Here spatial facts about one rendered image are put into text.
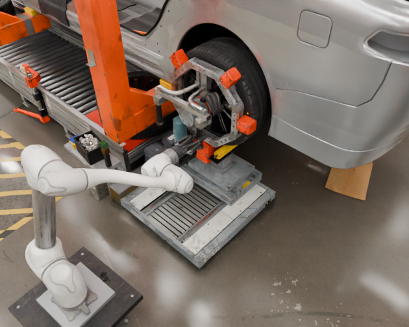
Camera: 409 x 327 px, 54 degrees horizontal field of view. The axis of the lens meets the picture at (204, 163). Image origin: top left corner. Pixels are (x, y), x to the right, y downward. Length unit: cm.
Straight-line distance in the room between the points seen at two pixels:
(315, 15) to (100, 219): 198
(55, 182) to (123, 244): 124
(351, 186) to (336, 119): 127
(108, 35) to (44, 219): 105
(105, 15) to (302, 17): 103
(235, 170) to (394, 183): 128
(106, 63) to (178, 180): 86
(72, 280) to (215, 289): 94
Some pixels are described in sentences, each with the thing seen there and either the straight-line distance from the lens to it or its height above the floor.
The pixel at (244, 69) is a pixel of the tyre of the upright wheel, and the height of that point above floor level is 112.
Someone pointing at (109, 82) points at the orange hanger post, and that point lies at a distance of 250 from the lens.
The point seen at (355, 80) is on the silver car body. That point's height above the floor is 130.
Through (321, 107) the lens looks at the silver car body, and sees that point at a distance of 214.
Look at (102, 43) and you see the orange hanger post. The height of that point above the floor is 125.
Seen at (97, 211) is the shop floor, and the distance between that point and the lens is 308.
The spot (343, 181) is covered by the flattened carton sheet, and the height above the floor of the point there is 1.
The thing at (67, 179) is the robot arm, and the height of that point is 112.
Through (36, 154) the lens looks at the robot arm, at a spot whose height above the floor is 115.
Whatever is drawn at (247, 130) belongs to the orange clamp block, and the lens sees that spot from 230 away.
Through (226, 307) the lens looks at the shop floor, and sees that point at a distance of 257.
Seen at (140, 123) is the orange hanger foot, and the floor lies 59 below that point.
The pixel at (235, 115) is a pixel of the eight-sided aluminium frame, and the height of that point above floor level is 92.
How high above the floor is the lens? 229
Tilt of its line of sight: 43 degrees down
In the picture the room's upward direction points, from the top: 1 degrees counter-clockwise
